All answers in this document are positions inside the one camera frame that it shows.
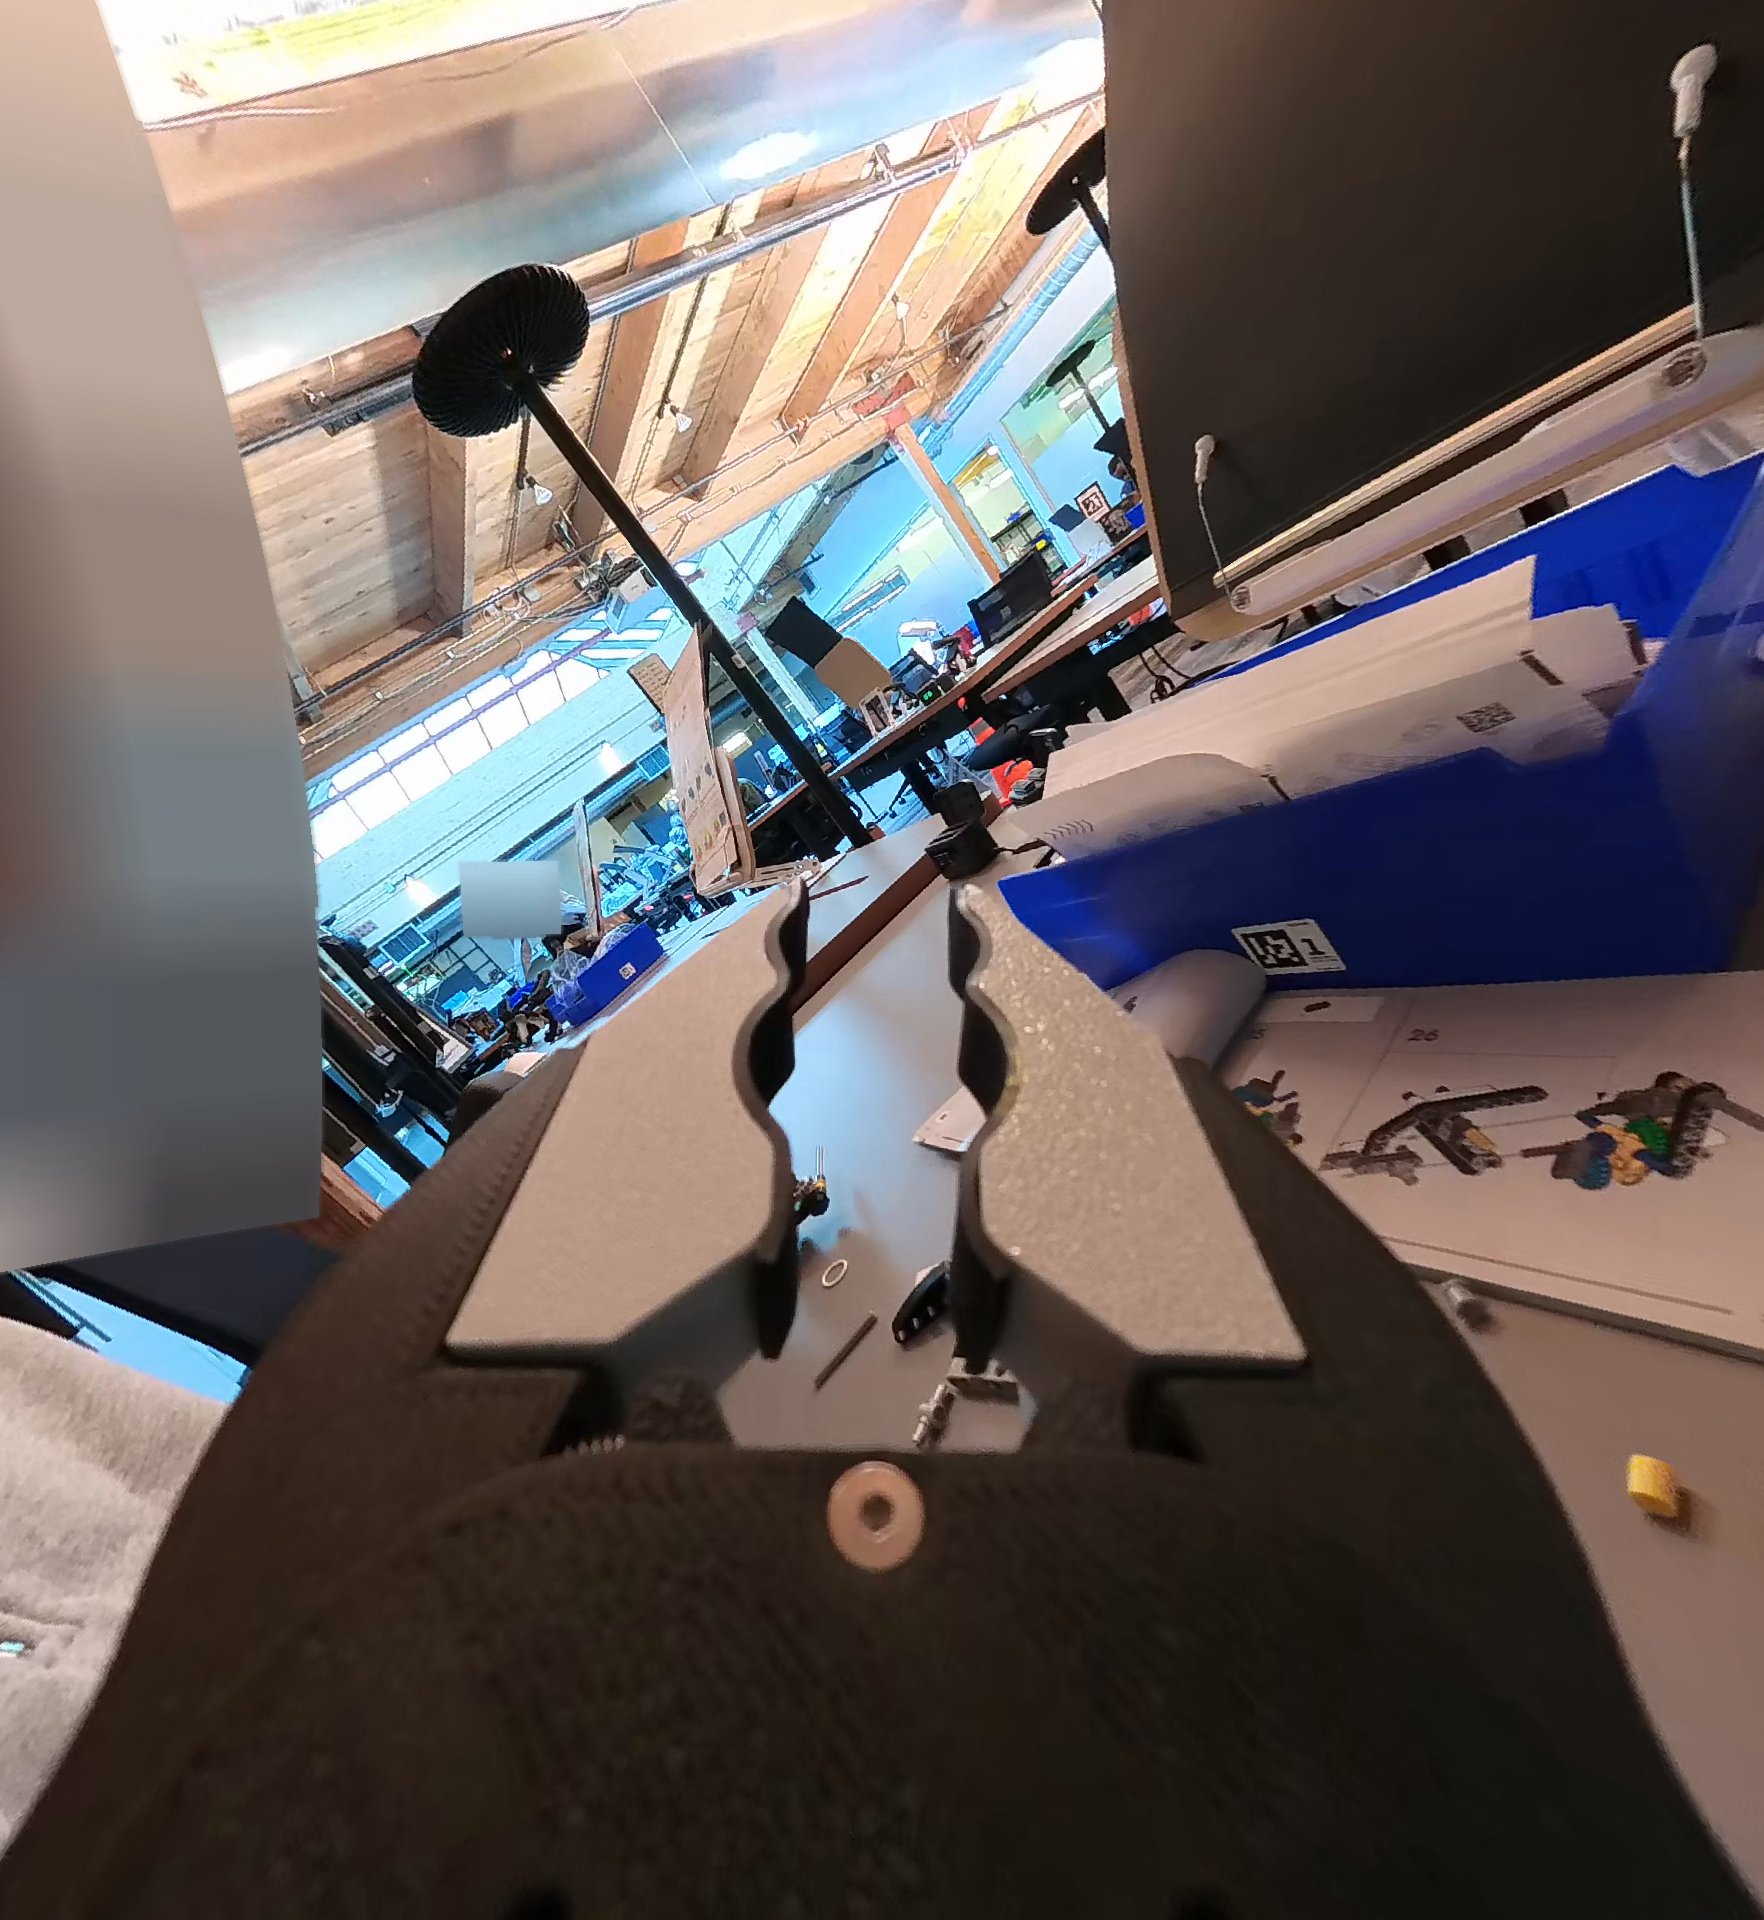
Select open lego instruction booklet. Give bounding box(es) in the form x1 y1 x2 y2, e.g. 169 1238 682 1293
1114 949 1764 1377

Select black computer monitor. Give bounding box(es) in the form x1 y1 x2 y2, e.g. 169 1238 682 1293
968 554 1060 645

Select person's grey fleece jacket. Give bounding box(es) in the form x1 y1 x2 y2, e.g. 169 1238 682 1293
0 1287 252 1920

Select silver ventilation duct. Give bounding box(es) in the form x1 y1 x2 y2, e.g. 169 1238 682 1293
140 0 1110 377

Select small black device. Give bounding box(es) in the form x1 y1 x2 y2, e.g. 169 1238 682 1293
924 783 1007 878

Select pile of white paper bags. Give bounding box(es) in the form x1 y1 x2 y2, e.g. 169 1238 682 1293
1039 554 1649 865

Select brown cardboard sign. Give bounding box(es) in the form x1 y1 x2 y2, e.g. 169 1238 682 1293
626 626 758 903

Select small blue bin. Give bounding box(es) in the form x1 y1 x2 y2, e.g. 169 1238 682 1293
563 921 669 1009

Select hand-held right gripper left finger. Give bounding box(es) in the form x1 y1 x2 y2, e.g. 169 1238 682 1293
444 883 812 1407

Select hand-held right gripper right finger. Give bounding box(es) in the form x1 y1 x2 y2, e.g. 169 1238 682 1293
945 883 1310 1447

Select black floor lamp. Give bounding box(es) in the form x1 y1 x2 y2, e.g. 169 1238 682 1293
1026 127 1125 257
413 264 875 849

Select black board book stand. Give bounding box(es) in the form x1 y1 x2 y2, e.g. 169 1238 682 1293
1103 0 1764 641

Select scattered loose lego pieces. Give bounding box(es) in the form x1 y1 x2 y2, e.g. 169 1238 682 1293
814 1093 1764 1603

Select blue plastic storage bin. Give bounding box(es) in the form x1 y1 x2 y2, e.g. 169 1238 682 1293
1000 450 1764 996

